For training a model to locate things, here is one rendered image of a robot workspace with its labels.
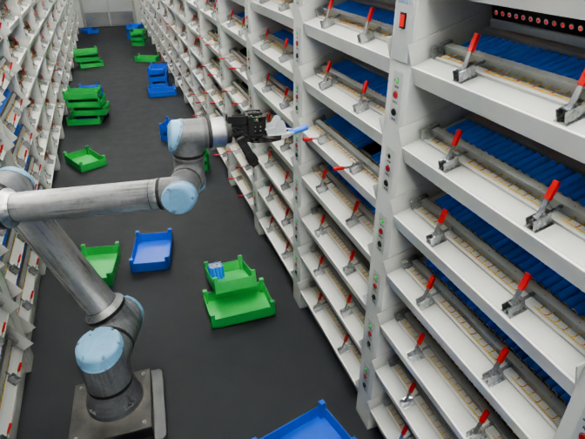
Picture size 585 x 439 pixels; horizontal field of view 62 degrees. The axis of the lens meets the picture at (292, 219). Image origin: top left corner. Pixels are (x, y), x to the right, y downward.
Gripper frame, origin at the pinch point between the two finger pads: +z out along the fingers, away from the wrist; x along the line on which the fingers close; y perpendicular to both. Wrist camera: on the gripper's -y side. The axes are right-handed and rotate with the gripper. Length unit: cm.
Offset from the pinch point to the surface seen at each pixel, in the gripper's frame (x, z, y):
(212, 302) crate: 46, -20, -101
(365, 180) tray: -18.6, 18.6, -9.6
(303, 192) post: 30, 17, -38
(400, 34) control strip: -33, 15, 35
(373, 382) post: -40, 20, -74
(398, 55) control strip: -33.2, 15.0, 30.4
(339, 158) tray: -0.1, 18.2, -9.9
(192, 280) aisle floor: 67, -27, -102
